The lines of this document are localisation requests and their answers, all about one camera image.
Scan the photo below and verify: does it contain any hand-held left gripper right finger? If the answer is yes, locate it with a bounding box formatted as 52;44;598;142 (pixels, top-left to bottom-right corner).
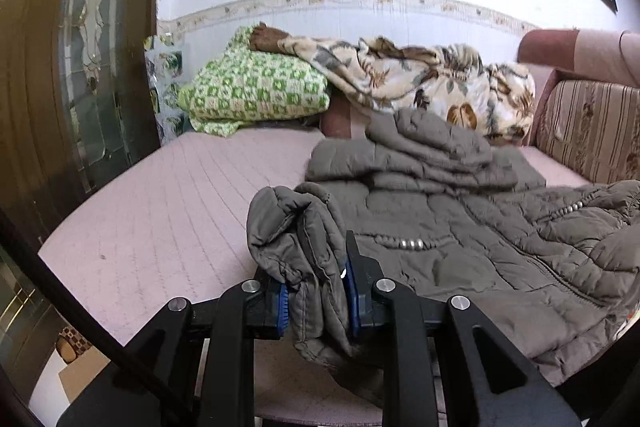
344;231;583;427

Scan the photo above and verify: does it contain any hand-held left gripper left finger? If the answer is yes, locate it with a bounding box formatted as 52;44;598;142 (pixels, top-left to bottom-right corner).
57;277;291;427

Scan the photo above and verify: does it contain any olive quilted puffer jacket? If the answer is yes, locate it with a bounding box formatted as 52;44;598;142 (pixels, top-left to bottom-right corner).
246;108;640;408

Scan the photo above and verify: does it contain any pink quilted sofa cover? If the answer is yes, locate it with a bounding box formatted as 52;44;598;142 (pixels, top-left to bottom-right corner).
37;127;601;423

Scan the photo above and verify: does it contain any green checkered quilt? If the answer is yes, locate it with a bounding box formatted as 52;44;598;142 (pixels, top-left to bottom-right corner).
177;26;333;138

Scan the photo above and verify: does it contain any leaf print fleece blanket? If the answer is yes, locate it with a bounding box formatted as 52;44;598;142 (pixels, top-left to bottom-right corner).
277;34;537;145

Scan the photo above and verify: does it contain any brown cloth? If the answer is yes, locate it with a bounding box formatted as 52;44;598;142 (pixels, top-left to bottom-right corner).
250;23;301;56

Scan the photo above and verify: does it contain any floral printed bag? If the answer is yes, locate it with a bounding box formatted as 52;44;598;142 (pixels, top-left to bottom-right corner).
144;34;186;148

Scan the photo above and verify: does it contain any striped floral sofa cushion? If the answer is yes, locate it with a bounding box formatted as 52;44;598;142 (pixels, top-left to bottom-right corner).
532;79;640;185

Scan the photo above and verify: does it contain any pink red sofa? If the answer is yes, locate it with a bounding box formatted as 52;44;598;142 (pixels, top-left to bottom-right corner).
320;28;640;148

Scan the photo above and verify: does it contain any wooden stained glass door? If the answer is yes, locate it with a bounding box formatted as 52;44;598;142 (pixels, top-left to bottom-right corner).
0;0;171;358

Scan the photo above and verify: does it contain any black cable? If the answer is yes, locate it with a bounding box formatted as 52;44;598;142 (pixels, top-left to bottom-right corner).
0;207;196;427

